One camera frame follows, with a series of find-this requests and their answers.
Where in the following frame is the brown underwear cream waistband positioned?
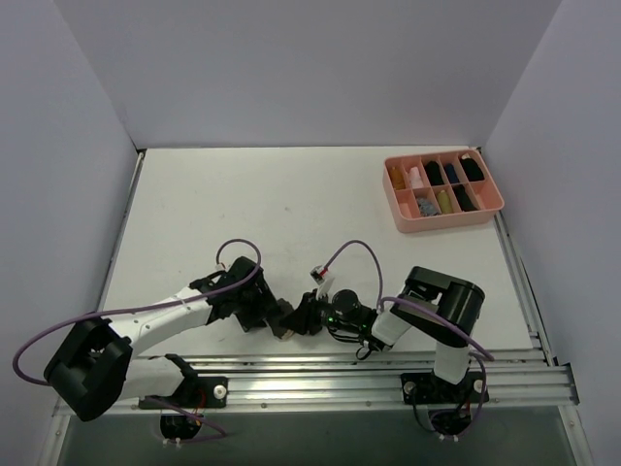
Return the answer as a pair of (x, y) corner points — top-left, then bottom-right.
(266, 298), (296, 341)

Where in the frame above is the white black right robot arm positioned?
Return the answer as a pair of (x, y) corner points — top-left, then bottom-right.
(280, 266), (490, 401)

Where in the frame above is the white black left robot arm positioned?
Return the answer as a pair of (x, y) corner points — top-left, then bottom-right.
(44, 280), (282, 421)

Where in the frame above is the grey patterned rolled garment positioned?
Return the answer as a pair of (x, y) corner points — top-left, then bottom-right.
(416, 197), (440, 217)

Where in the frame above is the orange rolled garment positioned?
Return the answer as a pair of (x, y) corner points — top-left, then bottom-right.
(388, 166), (407, 190)

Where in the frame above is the pink white rolled garment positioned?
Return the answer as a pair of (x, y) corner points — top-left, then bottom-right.
(409, 166), (424, 189)

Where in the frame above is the pink divided storage box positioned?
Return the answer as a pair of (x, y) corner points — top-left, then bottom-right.
(383, 149), (505, 233)

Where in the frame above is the yellow rolled garment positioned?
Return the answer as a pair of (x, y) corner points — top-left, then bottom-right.
(437, 190), (454, 215)

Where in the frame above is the black rolled garment lower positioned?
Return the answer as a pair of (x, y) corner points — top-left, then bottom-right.
(452, 184), (477, 212)

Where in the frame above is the dark blue rolled garment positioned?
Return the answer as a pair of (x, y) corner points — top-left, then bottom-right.
(443, 163), (460, 184)

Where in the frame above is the black white rolled garment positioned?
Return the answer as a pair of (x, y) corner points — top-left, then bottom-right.
(460, 154), (485, 182)

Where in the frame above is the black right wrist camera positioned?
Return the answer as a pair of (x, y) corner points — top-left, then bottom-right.
(331, 289), (376, 333)

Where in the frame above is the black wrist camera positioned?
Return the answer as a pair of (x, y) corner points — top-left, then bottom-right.
(227, 256), (263, 287)
(331, 289), (376, 333)

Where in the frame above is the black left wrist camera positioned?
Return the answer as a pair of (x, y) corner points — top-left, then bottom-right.
(227, 256), (263, 287)

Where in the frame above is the aluminium frame rail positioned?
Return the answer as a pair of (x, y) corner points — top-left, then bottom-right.
(189, 349), (579, 413)

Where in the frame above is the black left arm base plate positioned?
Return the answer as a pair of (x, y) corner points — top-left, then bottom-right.
(138, 376), (229, 410)

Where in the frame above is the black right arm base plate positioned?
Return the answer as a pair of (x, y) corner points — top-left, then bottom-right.
(400, 370), (489, 405)

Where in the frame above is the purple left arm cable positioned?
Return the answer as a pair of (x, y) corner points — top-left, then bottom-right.
(11, 238), (265, 444)

